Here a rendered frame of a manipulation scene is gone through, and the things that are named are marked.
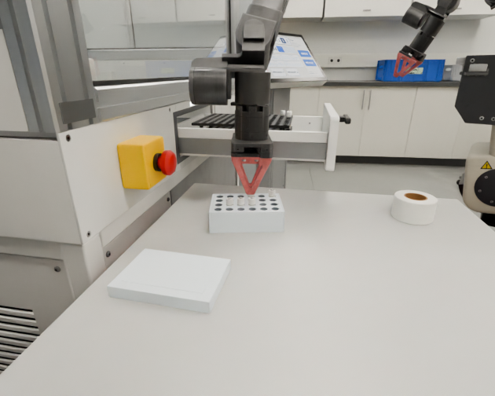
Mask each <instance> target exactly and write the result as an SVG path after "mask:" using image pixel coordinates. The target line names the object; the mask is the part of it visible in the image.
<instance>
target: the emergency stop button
mask: <svg viewBox="0 0 495 396"><path fill-rule="evenodd" d="M176 166H177V159H176V155H175V154H174V153H173V152H172V151H171V150H165V151H163V153H162V155H161V156H160V157H159V159H158V167H159V169H161V171H162V173H163V174H165V175H172V174H173V173H174V172H175V170H176Z"/></svg>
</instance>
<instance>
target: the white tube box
mask: <svg viewBox="0 0 495 396"><path fill-rule="evenodd" d="M228 197H232V198H233V206H226V198H228ZM238 197H243V198H244V206H238V205H237V198H238ZM248 198H249V197H248V195H247V194H246V193H228V194H212V197H211V205H210V209H209V212H208V214H209V230H210V233H282V232H284V215H285V211H284V207H283V204H282V202H281V198H280V195H279V193H275V197H269V193H255V196H254V198H255V206H249V205H248Z"/></svg>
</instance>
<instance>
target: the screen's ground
mask: <svg viewBox="0 0 495 396"><path fill-rule="evenodd" d="M278 36H280V37H288V39H289V41H290V42H291V45H282V44H275V46H292V47H294V49H295V51H296V53H279V54H293V55H298V56H299V58H300V60H301V61H302V63H303V65H304V68H297V70H298V72H299V74H300V75H301V76H289V75H288V73H287V72H286V70H285V68H292V67H268V68H267V69H268V71H269V72H271V70H270V69H271V68H283V69H284V72H285V73H286V75H287V76H274V75H273V73H272V72H271V79H281V78H314V77H324V76H323V74H322V72H321V70H320V68H319V67H318V66H306V65H305V63H304V61H303V59H306V60H313V61H314V62H315V60H314V59H313V57H301V56H300V55H299V52H298V51H297V50H307V51H309V50H308V49H307V47H306V45H305V43H304V41H303V40H302V38H300V37H293V36H286V35H278ZM273 53H274V52H273ZM309 53H310V51H309ZM310 56H312V55H311V54H310ZM315 64H316V62H315ZM316 65H317V64H316Z"/></svg>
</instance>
